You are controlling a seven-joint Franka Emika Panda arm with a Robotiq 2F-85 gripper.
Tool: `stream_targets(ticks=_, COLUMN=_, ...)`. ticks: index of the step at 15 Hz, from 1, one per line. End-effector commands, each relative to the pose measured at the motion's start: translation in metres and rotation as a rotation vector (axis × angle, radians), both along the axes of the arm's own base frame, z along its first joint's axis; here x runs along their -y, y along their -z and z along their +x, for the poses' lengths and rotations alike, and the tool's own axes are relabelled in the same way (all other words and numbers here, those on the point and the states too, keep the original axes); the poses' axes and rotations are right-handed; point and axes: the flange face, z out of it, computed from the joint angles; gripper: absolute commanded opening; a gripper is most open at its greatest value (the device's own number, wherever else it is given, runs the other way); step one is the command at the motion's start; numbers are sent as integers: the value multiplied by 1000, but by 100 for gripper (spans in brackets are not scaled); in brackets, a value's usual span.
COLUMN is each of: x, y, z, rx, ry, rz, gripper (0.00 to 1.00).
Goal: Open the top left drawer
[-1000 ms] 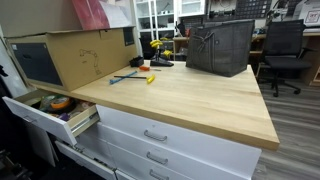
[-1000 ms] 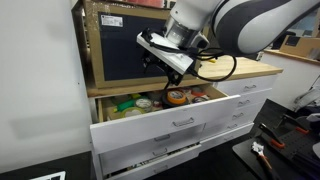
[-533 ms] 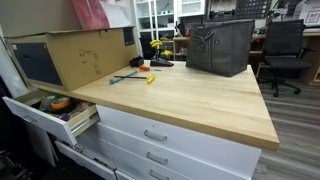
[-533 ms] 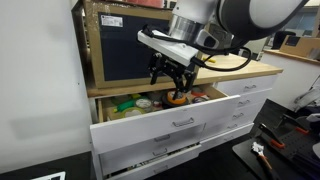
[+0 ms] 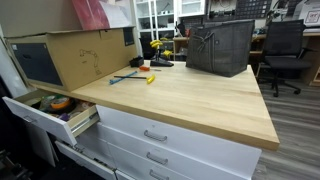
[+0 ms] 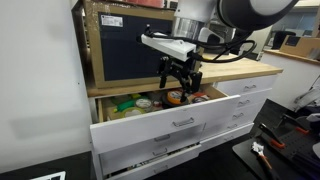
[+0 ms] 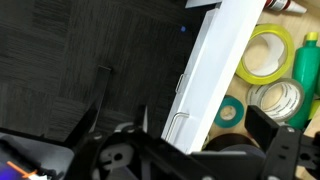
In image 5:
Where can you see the blue bar tool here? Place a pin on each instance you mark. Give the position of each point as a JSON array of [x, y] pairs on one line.
[[123, 77]]

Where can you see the black chair back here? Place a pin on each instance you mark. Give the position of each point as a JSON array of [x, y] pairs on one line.
[[146, 46]]

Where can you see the white tape roll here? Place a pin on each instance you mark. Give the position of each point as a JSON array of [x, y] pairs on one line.
[[85, 106]]

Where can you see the small wooden table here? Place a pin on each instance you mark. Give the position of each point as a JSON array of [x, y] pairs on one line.
[[180, 39]]

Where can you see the dark grey tote bag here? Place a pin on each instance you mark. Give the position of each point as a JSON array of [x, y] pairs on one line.
[[223, 50]]

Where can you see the black office chair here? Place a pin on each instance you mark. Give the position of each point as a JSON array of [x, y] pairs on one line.
[[283, 40]]

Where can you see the orange tape roll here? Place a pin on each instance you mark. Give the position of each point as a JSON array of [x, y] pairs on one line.
[[60, 103]]

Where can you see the black pegboard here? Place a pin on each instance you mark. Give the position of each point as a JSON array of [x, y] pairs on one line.
[[253, 8]]

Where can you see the white printer box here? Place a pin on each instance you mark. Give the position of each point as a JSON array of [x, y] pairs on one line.
[[310, 15]]

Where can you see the white sheet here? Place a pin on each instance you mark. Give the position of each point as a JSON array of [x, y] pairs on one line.
[[116, 15]]

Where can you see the wooden desk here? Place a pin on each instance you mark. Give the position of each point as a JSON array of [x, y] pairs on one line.
[[311, 32]]

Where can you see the white board panel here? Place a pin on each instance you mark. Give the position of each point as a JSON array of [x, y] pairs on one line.
[[13, 76]]

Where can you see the white shelf unit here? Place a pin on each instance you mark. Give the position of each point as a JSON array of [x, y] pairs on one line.
[[154, 16]]

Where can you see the green packet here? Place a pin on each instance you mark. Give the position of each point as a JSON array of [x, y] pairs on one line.
[[46, 103]]

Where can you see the purple small item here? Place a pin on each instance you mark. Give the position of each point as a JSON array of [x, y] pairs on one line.
[[64, 116]]

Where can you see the white wall cabinet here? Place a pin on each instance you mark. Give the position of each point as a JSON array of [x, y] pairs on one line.
[[191, 7]]

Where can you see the black equipment frame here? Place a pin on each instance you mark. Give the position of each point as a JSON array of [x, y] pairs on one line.
[[10, 150]]

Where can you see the large cardboard box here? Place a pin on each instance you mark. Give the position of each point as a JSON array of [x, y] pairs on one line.
[[83, 56]]

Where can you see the small black box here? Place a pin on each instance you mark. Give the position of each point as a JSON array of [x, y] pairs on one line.
[[136, 62]]

